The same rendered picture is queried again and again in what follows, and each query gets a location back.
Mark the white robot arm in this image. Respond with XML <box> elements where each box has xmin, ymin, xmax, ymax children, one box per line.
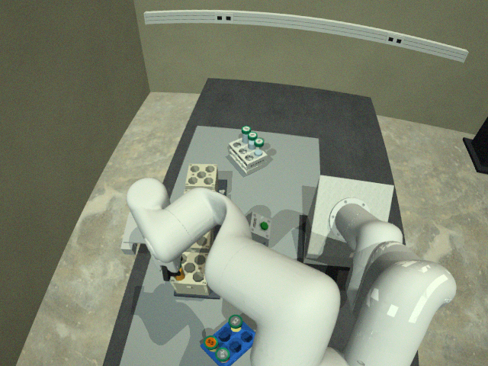
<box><xmin>120</xmin><ymin>178</ymin><xmax>457</xmax><ymax>366</ymax></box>

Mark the blue tube rack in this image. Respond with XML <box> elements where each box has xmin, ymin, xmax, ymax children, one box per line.
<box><xmin>201</xmin><ymin>321</ymin><xmax>255</xmax><ymax>366</ymax></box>

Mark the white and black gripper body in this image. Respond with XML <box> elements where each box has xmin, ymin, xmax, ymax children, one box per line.
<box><xmin>150</xmin><ymin>253</ymin><xmax>181</xmax><ymax>273</ymax></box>

